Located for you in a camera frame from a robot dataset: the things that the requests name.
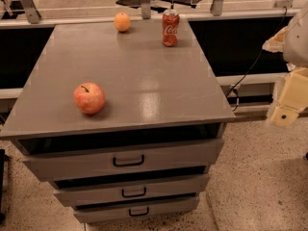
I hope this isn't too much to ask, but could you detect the red cola can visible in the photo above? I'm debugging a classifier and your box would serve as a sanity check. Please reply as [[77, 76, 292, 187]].
[[162, 9, 180, 47]]

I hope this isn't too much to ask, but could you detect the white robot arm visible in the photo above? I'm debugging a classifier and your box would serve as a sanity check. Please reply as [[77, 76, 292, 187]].
[[262, 3, 308, 127]]

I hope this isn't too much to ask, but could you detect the orange fruit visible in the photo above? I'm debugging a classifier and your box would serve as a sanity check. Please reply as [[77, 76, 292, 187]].
[[114, 13, 131, 33]]

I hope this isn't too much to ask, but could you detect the grey metal railing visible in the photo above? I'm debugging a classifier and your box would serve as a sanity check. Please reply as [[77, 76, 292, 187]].
[[0, 0, 308, 28]]

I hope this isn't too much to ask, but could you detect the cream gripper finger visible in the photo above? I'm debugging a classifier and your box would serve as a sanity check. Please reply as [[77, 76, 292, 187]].
[[267, 67, 308, 127], [262, 28, 286, 53]]

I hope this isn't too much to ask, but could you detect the red yellow apple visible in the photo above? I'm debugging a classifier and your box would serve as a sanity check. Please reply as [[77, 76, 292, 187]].
[[73, 83, 106, 115]]

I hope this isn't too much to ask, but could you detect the grey drawer cabinet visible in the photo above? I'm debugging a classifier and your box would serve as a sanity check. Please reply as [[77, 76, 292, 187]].
[[1, 20, 233, 212]]

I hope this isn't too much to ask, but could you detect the grey drawer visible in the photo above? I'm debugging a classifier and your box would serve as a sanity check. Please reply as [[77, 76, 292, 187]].
[[23, 138, 224, 181], [54, 174, 209, 207], [74, 195, 199, 223]]

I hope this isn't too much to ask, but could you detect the top grey drawer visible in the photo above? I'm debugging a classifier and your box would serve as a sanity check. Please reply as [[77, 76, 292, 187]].
[[23, 138, 224, 181]]

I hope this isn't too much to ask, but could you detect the middle grey drawer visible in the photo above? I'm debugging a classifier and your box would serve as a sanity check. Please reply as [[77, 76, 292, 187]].
[[54, 174, 209, 207]]

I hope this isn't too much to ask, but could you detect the bottom grey drawer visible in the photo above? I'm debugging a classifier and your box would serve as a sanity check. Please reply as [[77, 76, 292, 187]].
[[74, 195, 199, 223]]

